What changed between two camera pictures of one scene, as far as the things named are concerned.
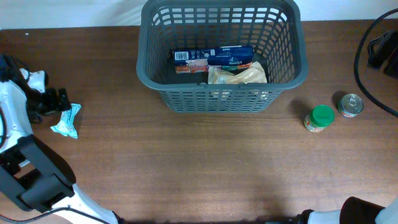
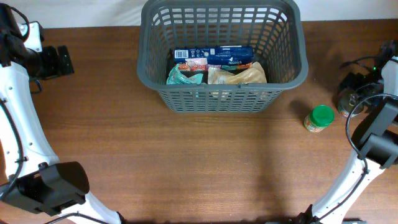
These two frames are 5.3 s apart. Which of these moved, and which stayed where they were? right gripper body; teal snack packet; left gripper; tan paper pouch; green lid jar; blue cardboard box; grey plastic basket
Moved: teal snack packet; left gripper; right gripper body
Stayed: grey plastic basket; tan paper pouch; blue cardboard box; green lid jar
